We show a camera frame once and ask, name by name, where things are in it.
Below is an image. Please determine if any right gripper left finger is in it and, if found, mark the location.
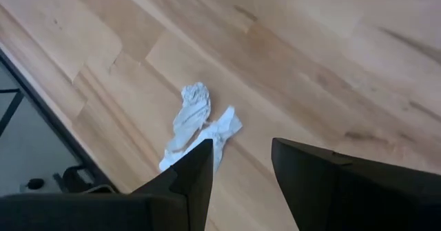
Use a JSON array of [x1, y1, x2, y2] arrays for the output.
[[132, 138, 215, 231]]

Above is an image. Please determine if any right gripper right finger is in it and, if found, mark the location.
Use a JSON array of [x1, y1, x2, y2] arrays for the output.
[[271, 137, 441, 231]]

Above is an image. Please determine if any white tissue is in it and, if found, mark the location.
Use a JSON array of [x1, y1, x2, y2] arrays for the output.
[[158, 81, 243, 173]]

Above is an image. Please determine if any black table frame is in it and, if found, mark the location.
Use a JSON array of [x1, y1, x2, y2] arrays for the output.
[[0, 46, 120, 194]]

